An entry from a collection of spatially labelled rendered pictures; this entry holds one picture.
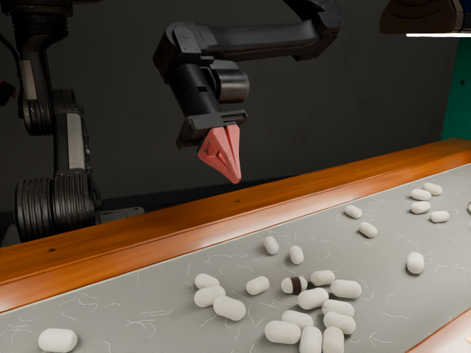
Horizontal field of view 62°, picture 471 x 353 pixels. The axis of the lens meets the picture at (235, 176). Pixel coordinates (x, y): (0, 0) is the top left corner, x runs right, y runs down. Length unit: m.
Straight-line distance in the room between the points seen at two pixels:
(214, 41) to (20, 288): 0.46
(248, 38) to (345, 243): 0.40
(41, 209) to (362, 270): 0.53
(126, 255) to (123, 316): 0.11
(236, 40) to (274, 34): 0.10
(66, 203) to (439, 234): 0.63
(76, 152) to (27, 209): 0.16
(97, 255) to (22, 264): 0.09
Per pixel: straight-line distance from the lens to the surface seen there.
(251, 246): 0.60
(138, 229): 0.61
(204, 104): 0.58
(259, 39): 0.77
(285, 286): 0.49
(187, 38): 0.65
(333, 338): 0.42
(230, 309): 0.45
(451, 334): 0.46
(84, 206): 0.74
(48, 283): 0.54
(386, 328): 0.48
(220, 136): 0.55
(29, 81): 0.97
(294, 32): 0.85
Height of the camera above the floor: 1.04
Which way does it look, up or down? 20 degrees down
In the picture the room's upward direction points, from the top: straight up
